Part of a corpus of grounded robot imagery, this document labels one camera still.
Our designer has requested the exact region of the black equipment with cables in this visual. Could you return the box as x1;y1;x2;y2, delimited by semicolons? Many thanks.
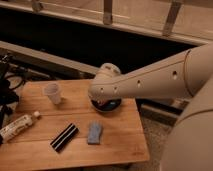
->
0;54;25;128

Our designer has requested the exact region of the white plastic bottle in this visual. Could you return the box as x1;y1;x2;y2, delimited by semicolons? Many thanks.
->
0;111;41;144

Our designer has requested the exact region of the black round plate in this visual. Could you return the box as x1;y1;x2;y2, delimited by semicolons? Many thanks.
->
91;99;122;112

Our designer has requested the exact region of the black white striped block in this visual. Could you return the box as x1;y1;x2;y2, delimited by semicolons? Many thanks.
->
50;123;79;152

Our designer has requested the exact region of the metal window frame rail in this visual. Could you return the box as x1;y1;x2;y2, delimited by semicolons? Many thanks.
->
0;0;213;45

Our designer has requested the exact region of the blue sponge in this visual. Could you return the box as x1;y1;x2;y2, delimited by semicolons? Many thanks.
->
87;122;103;145

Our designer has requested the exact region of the translucent plastic cup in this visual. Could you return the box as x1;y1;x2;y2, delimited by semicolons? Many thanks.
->
43;82;61;105

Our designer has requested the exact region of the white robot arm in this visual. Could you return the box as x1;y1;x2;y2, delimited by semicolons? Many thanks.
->
88;43;213;171

